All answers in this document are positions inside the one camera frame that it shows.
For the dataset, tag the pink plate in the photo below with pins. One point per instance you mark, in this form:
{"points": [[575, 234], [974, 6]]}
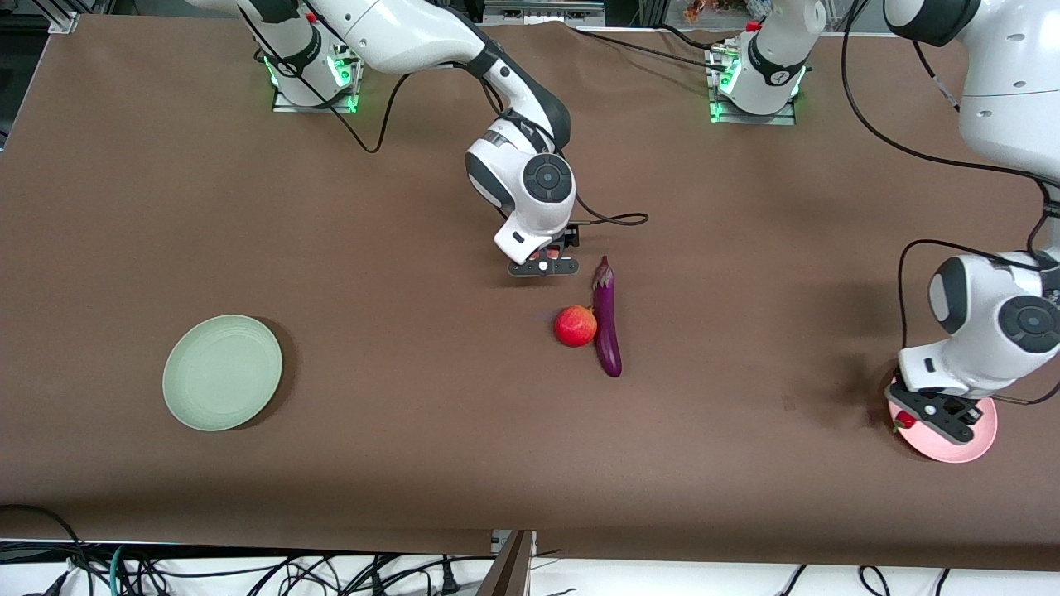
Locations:
{"points": [[985, 439]]}

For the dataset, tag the aluminium frame profile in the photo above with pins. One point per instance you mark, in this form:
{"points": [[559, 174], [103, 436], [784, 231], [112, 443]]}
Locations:
{"points": [[65, 18]]}

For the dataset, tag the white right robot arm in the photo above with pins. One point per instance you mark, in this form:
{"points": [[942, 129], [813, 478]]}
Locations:
{"points": [[414, 33]]}

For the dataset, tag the grey metal box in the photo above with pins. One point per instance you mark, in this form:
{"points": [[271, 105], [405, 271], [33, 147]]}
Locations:
{"points": [[542, 12]]}

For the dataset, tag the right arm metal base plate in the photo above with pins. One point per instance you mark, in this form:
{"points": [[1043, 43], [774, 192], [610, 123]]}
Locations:
{"points": [[346, 93]]}

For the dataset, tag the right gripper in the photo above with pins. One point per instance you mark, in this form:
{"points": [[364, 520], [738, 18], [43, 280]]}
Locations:
{"points": [[568, 241]]}

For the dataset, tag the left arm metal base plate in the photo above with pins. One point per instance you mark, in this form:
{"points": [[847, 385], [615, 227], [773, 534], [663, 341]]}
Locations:
{"points": [[719, 112]]}

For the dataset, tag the red chili pepper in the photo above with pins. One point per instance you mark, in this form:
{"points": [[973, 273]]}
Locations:
{"points": [[905, 420]]}

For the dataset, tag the light green plate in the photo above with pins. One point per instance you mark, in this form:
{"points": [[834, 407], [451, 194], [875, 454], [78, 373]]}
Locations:
{"points": [[222, 372]]}

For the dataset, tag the red pomegranate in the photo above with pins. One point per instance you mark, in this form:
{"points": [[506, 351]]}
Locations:
{"points": [[575, 326]]}

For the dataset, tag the brown support beam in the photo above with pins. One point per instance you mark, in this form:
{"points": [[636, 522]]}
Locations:
{"points": [[507, 575]]}

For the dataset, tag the purple eggplant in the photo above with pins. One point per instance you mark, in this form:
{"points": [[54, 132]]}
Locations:
{"points": [[608, 331]]}

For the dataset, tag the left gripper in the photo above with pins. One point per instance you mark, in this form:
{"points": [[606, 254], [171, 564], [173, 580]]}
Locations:
{"points": [[953, 406]]}

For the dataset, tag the brown table cover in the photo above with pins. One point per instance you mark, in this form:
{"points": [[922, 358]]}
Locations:
{"points": [[414, 463]]}

